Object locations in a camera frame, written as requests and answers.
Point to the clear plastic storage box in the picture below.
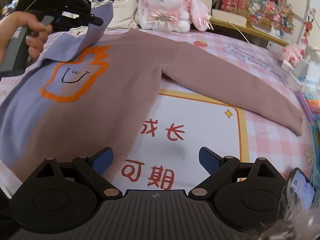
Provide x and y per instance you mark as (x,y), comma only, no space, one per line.
(304,78)

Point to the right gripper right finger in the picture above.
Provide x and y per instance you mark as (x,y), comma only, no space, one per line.
(220,169)

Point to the small pink pig plush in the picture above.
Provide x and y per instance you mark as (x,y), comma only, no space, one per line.
(291,53)

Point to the pink cartoon desk mat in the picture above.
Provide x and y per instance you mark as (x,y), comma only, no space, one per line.
(165,153)

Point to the cream t-shirt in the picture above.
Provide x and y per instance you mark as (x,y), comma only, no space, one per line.
(123,14)

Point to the smartphone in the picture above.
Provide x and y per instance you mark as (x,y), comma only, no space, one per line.
(302,188)

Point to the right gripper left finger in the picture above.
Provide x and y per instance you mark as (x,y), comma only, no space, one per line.
(90,172)

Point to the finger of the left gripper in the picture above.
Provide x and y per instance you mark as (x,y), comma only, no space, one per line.
(92,19)

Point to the white pink bunny plush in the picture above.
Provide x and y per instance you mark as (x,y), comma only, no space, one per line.
(173,15)

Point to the colourful sequin ornament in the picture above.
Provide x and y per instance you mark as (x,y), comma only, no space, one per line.
(274,16)

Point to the mauve and lilac sweater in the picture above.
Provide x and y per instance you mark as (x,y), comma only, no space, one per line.
(96,90)

